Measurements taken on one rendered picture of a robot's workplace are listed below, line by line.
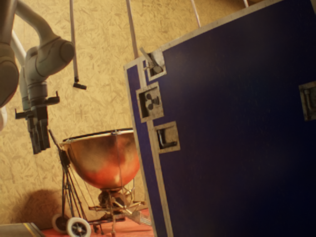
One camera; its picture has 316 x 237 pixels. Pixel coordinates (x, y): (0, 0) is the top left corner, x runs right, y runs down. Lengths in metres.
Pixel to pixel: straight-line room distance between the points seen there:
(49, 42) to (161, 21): 4.77
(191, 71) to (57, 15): 3.45
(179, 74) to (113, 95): 3.61
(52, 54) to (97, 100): 3.53
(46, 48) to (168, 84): 0.49
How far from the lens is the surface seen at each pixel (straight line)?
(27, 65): 1.80
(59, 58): 1.63
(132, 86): 2.05
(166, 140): 1.90
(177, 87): 1.77
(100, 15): 5.52
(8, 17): 1.57
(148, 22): 6.15
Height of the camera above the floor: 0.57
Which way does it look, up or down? 4 degrees up
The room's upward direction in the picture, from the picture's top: 10 degrees counter-clockwise
